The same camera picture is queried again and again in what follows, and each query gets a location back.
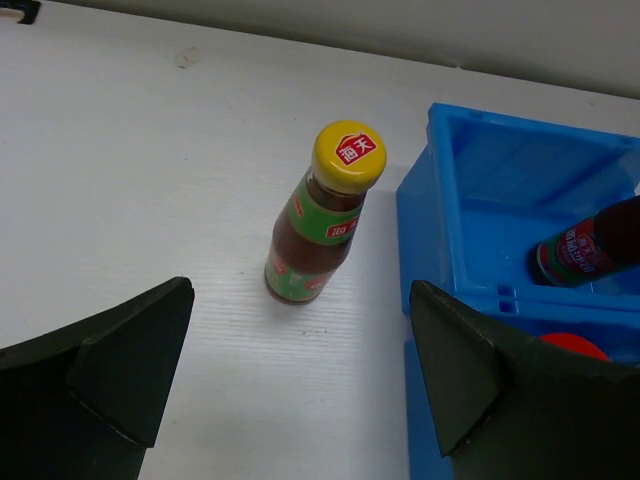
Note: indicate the tall sauce bottle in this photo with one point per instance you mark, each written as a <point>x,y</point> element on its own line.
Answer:
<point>312,235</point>
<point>596,247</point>

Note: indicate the blue three-compartment plastic bin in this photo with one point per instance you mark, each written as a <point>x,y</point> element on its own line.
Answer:
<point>486,188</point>

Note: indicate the red-lid sauce jar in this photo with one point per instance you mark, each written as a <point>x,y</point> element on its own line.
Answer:
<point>576,344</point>

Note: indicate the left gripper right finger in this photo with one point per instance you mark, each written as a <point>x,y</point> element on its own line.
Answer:
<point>508,405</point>

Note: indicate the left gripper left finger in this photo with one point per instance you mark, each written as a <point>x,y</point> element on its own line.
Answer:
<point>86,401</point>

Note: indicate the left black corner label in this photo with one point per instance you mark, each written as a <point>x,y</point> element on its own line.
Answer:
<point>20,11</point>

